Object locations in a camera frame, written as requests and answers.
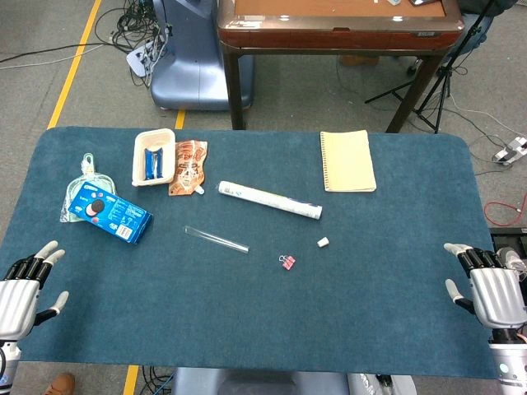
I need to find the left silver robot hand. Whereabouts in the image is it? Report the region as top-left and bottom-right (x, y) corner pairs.
(0, 240), (70, 342)

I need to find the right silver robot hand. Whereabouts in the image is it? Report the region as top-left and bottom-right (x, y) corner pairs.
(443, 242), (527, 330)

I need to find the clear glass test tube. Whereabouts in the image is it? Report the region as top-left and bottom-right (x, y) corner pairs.
(184, 225), (250, 254)

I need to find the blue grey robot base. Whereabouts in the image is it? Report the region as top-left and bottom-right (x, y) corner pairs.
(150, 0), (254, 111)

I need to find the white rolled paper tube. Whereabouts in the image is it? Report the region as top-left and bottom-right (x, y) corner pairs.
(217, 180), (324, 221)

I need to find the black floor platform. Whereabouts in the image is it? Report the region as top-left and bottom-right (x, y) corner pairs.
(488, 226), (527, 252)

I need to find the brown leather shoe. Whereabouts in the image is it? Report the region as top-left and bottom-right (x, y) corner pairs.
(44, 372), (77, 395)

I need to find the blue Oreo cookie box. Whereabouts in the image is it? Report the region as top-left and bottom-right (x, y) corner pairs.
(68, 181), (154, 245)

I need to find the white black power strip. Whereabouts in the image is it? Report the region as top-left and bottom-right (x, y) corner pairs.
(492, 136), (527, 166)

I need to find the clear green plastic pouch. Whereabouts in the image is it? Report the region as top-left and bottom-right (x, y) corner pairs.
(59, 152), (118, 224)

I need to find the cream plastic tray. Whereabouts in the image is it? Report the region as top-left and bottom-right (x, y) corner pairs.
(131, 128), (177, 188)

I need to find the blue snack packet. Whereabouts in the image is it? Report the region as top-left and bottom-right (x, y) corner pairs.
(143, 147), (165, 180)

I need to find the yellow spiral notebook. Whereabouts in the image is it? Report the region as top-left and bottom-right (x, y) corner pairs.
(319, 129), (378, 193)

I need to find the orange snack pouch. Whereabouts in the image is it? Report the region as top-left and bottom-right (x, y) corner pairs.
(168, 139), (209, 198)

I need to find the black tripod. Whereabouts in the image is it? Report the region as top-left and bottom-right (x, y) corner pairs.
(365, 0), (507, 135)

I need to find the blue carpet table mat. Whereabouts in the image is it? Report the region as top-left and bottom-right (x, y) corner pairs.
(0, 126), (515, 379)

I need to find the grey robot torso base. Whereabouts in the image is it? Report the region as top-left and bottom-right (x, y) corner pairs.
(170, 367), (417, 395)

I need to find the bystander person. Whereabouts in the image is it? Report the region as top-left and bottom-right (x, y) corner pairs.
(446, 0), (510, 58)

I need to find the brown wooden mahjong table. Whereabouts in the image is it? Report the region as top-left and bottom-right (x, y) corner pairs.
(217, 0), (465, 133)

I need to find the red cable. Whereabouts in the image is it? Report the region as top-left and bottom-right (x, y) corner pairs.
(483, 200), (527, 227)

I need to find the black cable tangle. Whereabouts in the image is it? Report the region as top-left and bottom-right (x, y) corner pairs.
(94, 0), (166, 87)

